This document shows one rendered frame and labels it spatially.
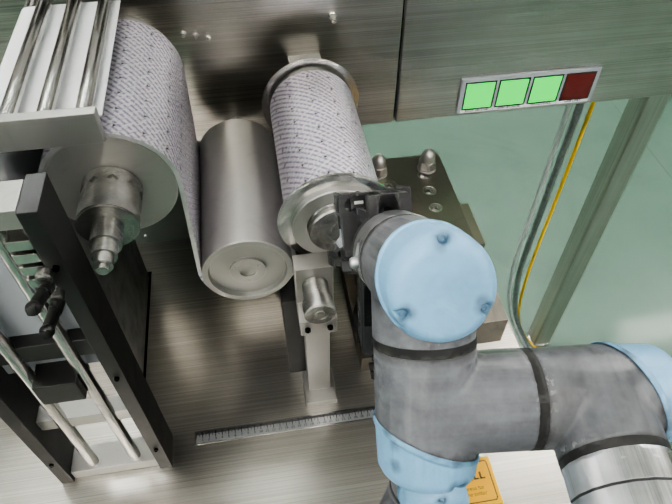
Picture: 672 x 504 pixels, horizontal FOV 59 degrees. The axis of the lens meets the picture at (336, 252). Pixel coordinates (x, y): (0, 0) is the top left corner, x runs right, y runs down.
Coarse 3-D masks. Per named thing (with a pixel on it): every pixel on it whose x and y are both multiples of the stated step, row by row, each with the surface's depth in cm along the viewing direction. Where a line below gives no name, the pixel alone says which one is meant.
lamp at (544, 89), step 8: (536, 80) 103; (544, 80) 103; (552, 80) 104; (560, 80) 104; (536, 88) 104; (544, 88) 105; (552, 88) 105; (536, 96) 106; (544, 96) 106; (552, 96) 106
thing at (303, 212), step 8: (320, 192) 70; (328, 192) 70; (344, 192) 70; (304, 200) 71; (312, 200) 70; (320, 200) 71; (328, 200) 71; (296, 208) 72; (304, 208) 71; (312, 208) 71; (296, 216) 72; (304, 216) 72; (296, 224) 73; (304, 224) 73; (296, 232) 74; (304, 232) 74; (296, 240) 75; (304, 240) 75; (304, 248) 77; (312, 248) 77; (320, 248) 77
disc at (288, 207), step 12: (312, 180) 70; (324, 180) 70; (336, 180) 70; (348, 180) 70; (360, 180) 71; (372, 180) 71; (300, 192) 70; (312, 192) 71; (288, 204) 72; (288, 216) 73; (288, 228) 75; (288, 240) 76; (300, 252) 78
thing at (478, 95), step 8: (472, 88) 102; (480, 88) 102; (488, 88) 103; (472, 96) 103; (480, 96) 104; (488, 96) 104; (464, 104) 104; (472, 104) 105; (480, 104) 105; (488, 104) 105
